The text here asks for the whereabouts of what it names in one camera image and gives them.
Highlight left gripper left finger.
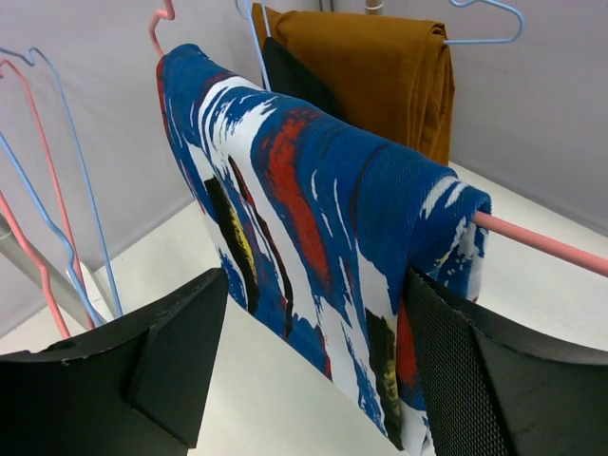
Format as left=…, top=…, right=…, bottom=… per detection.
left=1, top=269, right=228, bottom=455

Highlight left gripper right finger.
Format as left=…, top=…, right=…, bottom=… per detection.
left=404, top=268, right=607, bottom=456

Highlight blue patterned trousers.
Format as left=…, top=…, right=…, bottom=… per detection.
left=157, top=44, right=491, bottom=455

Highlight light blue hanger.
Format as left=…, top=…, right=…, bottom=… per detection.
left=1, top=47, right=123, bottom=318
left=445, top=0, right=525, bottom=47
left=235, top=0, right=273, bottom=91

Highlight brown trousers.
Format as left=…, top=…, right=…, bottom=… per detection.
left=251, top=3, right=455, bottom=164

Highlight black trousers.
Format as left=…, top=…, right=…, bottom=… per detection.
left=262, top=37, right=344, bottom=120

